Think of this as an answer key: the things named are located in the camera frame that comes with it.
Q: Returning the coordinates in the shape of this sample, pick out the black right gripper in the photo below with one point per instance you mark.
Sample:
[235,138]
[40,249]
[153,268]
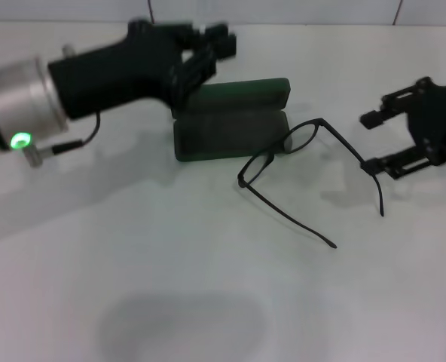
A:
[437,117]

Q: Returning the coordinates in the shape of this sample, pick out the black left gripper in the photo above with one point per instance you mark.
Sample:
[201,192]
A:
[106,75]

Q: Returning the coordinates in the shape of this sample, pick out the green glasses case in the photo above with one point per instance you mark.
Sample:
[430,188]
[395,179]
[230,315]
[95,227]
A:
[226,132]

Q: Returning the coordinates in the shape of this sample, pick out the black glasses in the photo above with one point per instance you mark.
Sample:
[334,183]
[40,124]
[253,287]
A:
[242,181]

